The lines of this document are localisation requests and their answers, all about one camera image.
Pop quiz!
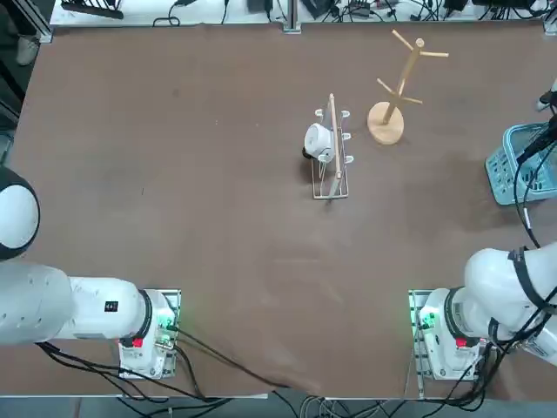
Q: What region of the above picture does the aluminium profile beam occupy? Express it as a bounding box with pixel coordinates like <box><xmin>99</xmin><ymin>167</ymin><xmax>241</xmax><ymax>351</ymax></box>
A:
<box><xmin>33</xmin><ymin>0</ymin><xmax>54</xmax><ymax>44</ymax></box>

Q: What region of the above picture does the person's shoe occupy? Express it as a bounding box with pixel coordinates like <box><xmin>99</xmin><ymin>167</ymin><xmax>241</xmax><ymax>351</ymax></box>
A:
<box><xmin>16</xmin><ymin>36</ymin><xmax>41</xmax><ymax>66</ymax></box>

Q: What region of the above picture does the wooden cup rack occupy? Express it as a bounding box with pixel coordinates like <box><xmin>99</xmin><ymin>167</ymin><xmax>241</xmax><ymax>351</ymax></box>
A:
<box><xmin>366</xmin><ymin>29</ymin><xmax>450</xmax><ymax>147</ymax></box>

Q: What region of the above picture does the white cable bundle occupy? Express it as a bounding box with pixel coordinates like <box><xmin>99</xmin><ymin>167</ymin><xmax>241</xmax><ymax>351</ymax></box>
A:
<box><xmin>299</xmin><ymin>394</ymin><xmax>339</xmax><ymax>418</ymax></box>

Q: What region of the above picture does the white cup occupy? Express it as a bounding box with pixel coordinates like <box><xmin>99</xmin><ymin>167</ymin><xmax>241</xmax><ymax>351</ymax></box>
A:
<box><xmin>302</xmin><ymin>123</ymin><xmax>335</xmax><ymax>161</ymax></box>

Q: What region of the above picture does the black box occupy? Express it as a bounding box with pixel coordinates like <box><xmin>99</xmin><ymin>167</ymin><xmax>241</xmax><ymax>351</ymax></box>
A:
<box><xmin>302</xmin><ymin>0</ymin><xmax>341</xmax><ymax>19</ymax></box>

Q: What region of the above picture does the aluminium profile post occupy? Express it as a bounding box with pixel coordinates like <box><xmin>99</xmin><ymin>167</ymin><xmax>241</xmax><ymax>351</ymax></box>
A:
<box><xmin>283</xmin><ymin>0</ymin><xmax>302</xmax><ymax>34</ymax></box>

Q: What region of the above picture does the white wire cup rack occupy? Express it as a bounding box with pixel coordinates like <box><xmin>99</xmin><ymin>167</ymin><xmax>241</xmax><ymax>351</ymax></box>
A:
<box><xmin>311</xmin><ymin>92</ymin><xmax>356</xmax><ymax>201</ymax></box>

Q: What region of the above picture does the blue plastic basket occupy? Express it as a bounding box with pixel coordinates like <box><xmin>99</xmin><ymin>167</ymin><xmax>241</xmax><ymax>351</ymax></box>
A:
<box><xmin>485</xmin><ymin>123</ymin><xmax>557</xmax><ymax>206</ymax></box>

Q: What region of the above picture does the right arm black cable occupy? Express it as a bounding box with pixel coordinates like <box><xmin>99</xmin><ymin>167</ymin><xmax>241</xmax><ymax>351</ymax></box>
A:
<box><xmin>513</xmin><ymin>119</ymin><xmax>557</xmax><ymax>252</ymax></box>

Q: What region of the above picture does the looped black cable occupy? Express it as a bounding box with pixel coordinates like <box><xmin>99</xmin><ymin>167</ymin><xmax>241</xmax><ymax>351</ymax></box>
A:
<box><xmin>152</xmin><ymin>0</ymin><xmax>197</xmax><ymax>27</ymax></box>

